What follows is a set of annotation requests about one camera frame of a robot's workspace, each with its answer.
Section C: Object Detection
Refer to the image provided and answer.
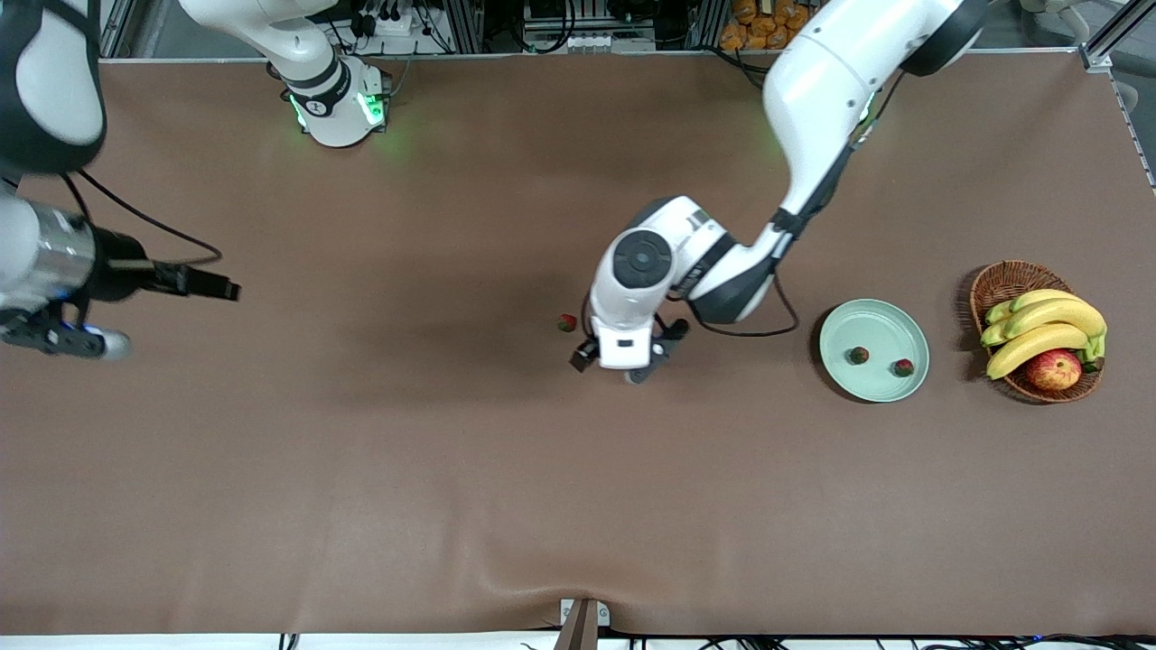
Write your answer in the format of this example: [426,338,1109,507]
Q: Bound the yellow banana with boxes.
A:
[985,323,1090,381]
[1010,289,1080,313]
[1004,298,1108,340]

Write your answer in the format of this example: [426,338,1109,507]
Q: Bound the pale green round plate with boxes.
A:
[818,298,930,404]

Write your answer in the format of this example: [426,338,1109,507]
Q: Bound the metal table clamp bracket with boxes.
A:
[557,598,612,650]

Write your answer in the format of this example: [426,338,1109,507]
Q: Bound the brown wicker basket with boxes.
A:
[969,260,1105,404]

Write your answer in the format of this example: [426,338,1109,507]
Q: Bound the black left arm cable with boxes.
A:
[673,63,904,340]

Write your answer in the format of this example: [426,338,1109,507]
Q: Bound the bag of orange bread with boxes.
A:
[718,0,827,52]

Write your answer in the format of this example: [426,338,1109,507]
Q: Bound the large table cover sheet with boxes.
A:
[0,50,1156,637]

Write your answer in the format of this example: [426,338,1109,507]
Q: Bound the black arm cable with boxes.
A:
[673,63,904,340]
[59,167,224,267]

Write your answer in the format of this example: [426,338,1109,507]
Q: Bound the white power strip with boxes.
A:
[357,7,418,39]

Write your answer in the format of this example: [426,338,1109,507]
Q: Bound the white connector block row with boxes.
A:
[522,32,657,53]

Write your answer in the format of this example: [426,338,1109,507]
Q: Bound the aluminium frame strut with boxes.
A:
[1079,0,1156,73]

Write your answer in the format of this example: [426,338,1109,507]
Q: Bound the red yellow apple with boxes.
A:
[1025,348,1083,392]

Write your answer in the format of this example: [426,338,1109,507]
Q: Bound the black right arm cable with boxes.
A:
[59,167,224,267]

